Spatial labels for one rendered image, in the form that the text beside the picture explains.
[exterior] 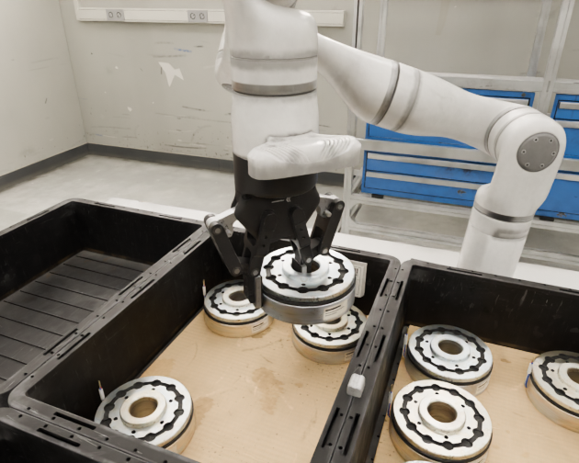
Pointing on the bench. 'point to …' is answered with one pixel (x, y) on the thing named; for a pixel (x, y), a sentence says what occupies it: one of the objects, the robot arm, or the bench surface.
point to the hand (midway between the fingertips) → (278, 283)
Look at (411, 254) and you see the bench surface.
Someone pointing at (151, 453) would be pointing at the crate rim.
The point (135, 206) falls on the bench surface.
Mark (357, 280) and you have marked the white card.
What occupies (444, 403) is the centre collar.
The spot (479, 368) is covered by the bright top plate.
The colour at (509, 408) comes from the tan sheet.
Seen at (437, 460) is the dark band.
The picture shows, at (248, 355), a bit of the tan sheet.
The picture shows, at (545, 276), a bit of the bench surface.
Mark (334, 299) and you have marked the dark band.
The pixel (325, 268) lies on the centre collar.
